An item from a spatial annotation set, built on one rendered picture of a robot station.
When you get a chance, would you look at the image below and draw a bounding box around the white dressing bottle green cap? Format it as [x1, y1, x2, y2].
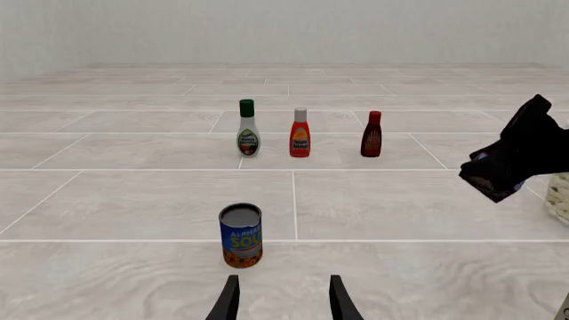
[236, 99, 261, 158]

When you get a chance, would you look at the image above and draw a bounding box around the blue alphabet soup can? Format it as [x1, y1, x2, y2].
[218, 202, 264, 269]

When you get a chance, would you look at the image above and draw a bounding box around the dark brown sauce bottle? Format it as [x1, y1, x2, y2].
[360, 110, 383, 158]

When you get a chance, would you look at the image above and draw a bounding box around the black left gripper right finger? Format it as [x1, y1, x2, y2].
[329, 274, 365, 320]

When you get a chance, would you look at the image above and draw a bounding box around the red ketchup bottle white cap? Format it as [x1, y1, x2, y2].
[289, 107, 312, 158]

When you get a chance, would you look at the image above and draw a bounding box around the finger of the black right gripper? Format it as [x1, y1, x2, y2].
[500, 93, 565, 145]

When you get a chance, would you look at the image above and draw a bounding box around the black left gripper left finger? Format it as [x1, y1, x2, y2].
[204, 274, 241, 320]

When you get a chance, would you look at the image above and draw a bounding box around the white woven basket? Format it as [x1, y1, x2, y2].
[543, 172, 569, 228]

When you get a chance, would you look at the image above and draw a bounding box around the small grey flat plate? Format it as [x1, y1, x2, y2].
[553, 292, 569, 320]

